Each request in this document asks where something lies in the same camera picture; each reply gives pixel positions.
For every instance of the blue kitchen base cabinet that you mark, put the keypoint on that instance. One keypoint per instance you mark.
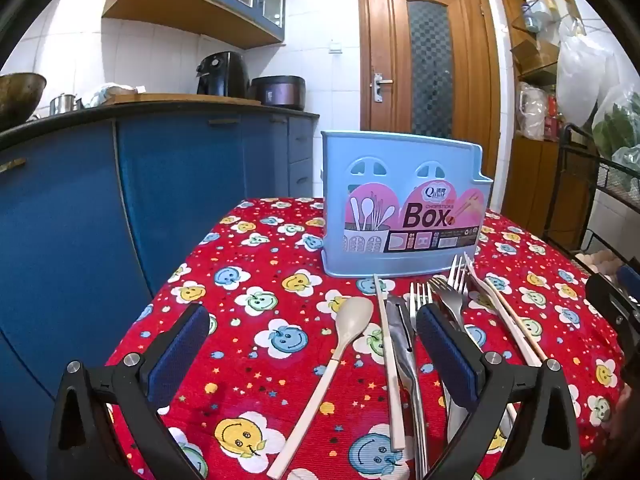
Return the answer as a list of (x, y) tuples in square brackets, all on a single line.
[(175, 185)]

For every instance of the wooden chopstick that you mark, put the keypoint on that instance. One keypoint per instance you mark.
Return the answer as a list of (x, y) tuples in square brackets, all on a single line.
[(525, 335), (531, 349)]

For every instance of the beige plastic spoon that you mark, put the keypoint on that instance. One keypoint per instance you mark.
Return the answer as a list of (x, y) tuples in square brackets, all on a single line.
[(352, 317)]

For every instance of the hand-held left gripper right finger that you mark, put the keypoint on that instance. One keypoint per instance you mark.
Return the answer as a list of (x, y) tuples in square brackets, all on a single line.
[(445, 355)]

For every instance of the tray of eggs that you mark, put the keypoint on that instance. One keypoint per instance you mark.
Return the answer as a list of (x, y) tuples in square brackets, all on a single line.
[(597, 262)]

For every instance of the beige plastic fork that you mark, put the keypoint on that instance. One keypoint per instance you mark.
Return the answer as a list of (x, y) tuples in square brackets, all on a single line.
[(487, 295)]

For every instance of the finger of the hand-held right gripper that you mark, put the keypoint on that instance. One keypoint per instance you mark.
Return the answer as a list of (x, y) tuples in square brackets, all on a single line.
[(607, 305)]

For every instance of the bag of green vegetables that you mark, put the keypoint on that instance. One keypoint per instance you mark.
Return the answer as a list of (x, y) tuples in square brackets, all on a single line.
[(620, 130)]

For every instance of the black air fryer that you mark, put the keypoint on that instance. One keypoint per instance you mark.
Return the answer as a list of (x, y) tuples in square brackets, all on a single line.
[(220, 75)]

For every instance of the red smiley flower tablecloth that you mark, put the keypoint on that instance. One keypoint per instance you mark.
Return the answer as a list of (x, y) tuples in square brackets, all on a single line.
[(280, 385)]

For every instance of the metal table knife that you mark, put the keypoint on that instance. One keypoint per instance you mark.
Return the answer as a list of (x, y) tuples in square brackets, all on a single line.
[(400, 330)]

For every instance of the white plastic bag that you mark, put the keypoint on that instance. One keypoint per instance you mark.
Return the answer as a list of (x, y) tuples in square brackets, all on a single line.
[(582, 80)]

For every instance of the white wall switch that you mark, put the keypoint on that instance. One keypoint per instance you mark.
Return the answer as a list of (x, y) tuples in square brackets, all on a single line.
[(335, 47)]

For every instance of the beige plastic knife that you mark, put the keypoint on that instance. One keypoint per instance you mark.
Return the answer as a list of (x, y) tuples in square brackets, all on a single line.
[(392, 385)]

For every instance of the dark metal wok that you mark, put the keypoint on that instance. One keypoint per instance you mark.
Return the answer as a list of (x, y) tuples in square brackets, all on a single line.
[(20, 97)]

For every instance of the brown wooden door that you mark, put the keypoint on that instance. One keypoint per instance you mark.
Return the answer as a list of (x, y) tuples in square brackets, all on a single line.
[(390, 60)]

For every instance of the small metal pot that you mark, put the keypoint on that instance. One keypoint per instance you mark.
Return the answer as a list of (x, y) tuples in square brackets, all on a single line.
[(62, 104)]

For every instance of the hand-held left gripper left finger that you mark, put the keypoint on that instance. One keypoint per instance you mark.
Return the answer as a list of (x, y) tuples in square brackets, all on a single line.
[(180, 345)]

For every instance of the blue glass-door wall cabinet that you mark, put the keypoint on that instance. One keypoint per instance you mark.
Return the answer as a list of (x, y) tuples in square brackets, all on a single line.
[(200, 15)]

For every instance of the metal fork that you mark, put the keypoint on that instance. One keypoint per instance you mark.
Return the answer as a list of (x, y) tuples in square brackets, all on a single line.
[(445, 295), (457, 270), (421, 295)]

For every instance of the light blue utensil box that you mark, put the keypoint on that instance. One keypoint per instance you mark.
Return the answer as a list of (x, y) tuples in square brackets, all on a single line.
[(380, 170)]

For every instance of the dark rice cooker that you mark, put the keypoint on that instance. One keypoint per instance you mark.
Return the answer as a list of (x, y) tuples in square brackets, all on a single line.
[(277, 92)]

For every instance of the wooden shelf unit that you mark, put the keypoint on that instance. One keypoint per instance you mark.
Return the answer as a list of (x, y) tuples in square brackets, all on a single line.
[(530, 185)]

